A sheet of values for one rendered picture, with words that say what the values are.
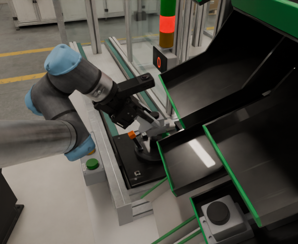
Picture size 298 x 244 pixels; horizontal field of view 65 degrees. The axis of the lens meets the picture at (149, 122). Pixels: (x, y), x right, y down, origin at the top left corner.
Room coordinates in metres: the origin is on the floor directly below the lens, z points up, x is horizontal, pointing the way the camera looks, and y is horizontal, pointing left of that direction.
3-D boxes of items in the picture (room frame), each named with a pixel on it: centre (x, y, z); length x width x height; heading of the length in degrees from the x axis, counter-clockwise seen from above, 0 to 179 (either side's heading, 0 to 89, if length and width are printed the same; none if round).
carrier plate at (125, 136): (0.59, -0.02, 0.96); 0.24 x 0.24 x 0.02; 21
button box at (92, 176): (0.59, 0.21, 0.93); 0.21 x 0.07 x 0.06; 21
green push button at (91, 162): (0.53, 0.19, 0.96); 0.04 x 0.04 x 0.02
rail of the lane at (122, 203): (0.79, 0.22, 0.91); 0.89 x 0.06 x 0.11; 21
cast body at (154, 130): (0.59, -0.03, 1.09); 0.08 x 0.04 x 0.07; 111
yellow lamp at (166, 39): (0.81, -0.06, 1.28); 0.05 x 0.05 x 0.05
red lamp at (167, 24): (0.81, -0.06, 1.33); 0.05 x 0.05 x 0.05
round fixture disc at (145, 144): (0.59, -0.02, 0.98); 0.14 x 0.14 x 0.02
